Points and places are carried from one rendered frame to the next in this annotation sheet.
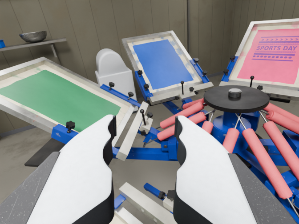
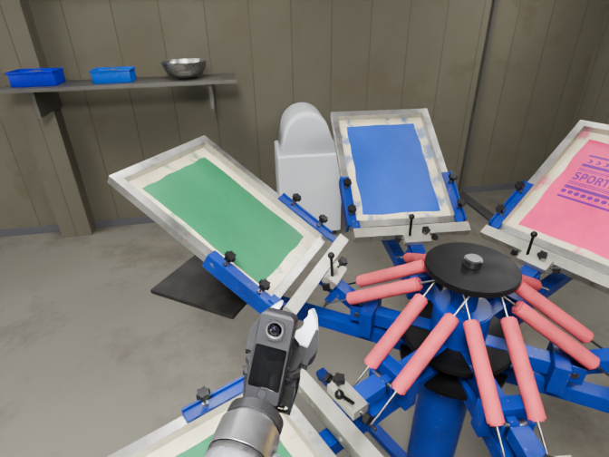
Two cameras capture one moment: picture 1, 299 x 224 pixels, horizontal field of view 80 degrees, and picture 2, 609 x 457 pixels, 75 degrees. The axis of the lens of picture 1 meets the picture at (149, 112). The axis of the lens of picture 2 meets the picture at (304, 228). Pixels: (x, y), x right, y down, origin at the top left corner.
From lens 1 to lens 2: 53 cm
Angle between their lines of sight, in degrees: 10
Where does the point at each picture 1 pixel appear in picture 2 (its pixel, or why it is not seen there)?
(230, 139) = (441, 328)
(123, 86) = (321, 181)
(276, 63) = (596, 214)
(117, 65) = (318, 139)
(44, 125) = (198, 248)
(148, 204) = (309, 384)
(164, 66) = (394, 176)
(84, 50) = (263, 98)
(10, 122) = (115, 205)
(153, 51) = (381, 143)
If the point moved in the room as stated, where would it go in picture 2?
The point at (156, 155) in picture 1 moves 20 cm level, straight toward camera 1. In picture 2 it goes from (341, 325) to (334, 361)
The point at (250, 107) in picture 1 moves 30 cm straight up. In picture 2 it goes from (482, 290) to (504, 202)
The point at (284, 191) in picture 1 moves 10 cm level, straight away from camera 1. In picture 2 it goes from (493, 416) to (514, 400)
